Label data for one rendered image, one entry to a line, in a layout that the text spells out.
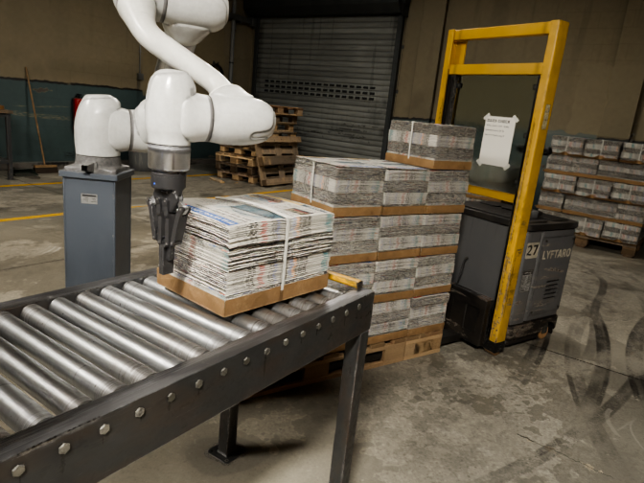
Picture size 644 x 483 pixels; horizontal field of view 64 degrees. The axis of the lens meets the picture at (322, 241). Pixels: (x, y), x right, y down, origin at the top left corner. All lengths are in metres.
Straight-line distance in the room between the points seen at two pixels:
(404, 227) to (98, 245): 1.43
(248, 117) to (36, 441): 0.73
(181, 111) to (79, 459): 0.67
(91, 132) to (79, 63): 7.25
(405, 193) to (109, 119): 1.38
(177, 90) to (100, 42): 8.35
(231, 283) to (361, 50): 8.93
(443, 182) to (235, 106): 1.74
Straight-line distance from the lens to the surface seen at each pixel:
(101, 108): 2.02
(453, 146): 2.77
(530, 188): 3.00
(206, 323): 1.25
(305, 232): 1.35
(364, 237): 2.48
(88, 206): 2.05
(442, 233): 2.84
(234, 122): 1.16
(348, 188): 2.35
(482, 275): 3.37
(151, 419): 0.99
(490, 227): 3.31
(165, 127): 1.13
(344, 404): 1.65
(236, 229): 1.18
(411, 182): 2.60
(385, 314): 2.72
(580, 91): 8.62
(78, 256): 2.12
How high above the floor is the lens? 1.30
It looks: 14 degrees down
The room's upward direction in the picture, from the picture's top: 6 degrees clockwise
